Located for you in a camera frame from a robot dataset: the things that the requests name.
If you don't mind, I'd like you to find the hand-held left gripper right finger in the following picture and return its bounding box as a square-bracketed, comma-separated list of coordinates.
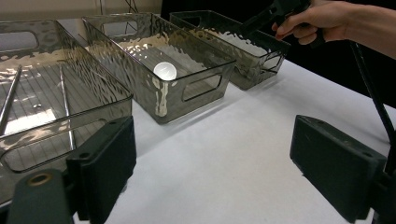
[289, 114, 388, 224]

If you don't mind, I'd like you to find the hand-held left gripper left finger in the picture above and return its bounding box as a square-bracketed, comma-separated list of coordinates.
[65, 115, 138, 224]

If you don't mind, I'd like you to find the smoky clear plastic bin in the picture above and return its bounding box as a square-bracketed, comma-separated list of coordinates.
[169, 9, 292, 91]
[0, 19, 134, 207]
[81, 12, 237, 125]

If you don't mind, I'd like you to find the metal chopstick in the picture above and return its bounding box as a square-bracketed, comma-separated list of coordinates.
[0, 63, 23, 137]
[57, 63, 78, 152]

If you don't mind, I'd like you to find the white ceramic spoon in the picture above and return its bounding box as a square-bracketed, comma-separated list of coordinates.
[152, 61, 178, 119]

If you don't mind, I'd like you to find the white table sheet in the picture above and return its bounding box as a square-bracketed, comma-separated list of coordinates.
[72, 59, 396, 224]

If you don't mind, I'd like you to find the right hand-held gripper cable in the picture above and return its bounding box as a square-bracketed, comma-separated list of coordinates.
[348, 40, 396, 175]

